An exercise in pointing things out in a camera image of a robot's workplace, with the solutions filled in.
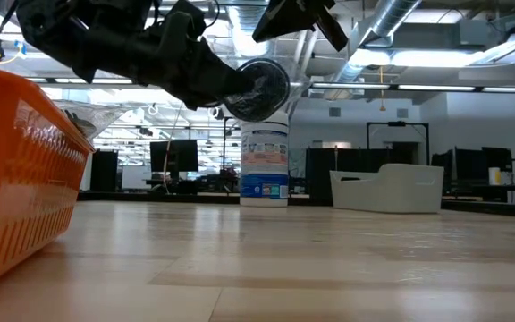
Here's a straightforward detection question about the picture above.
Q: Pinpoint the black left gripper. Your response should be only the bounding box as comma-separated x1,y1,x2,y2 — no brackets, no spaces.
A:
140,0,258,112

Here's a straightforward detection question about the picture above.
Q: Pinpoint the bagged cable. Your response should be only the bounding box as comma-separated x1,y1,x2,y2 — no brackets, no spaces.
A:
224,57,291,123

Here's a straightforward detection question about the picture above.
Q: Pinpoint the black pole stand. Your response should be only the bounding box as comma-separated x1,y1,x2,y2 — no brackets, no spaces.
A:
222,116,243,171

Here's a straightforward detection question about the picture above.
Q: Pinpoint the white wipes canister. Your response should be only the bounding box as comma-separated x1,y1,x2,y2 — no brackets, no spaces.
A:
240,111,291,208

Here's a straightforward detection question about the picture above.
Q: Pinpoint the black monitor with stand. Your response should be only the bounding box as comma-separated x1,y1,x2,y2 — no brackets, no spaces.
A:
149,139,199,180

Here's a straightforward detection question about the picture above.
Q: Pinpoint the black overhead light bar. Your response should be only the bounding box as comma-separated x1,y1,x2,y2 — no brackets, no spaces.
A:
29,78,515,94

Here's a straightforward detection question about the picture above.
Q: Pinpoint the black tall cabinet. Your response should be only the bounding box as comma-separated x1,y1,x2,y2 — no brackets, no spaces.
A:
89,150,119,193

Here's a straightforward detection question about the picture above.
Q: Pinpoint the black desk monitor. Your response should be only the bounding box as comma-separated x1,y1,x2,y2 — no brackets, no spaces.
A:
431,149,455,182
455,148,482,182
482,146,513,174

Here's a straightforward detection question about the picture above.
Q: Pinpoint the grey plastic bin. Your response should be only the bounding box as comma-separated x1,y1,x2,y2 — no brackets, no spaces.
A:
329,163,446,215

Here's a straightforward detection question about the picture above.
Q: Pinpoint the orange plastic basket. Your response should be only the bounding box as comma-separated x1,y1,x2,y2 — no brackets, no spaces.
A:
0,64,96,296

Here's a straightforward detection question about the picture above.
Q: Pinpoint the silver spiral ceiling duct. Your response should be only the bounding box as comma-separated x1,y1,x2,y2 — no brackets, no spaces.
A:
225,0,276,64

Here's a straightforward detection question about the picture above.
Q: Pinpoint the silver slanted ceiling duct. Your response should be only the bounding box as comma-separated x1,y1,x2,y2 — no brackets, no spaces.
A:
324,0,422,99

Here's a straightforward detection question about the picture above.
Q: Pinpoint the yellow hanging cord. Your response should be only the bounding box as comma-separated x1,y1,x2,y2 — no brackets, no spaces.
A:
376,65,387,113

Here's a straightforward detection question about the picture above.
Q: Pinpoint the black rack frame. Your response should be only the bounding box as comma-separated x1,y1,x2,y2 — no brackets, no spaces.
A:
366,121,431,166

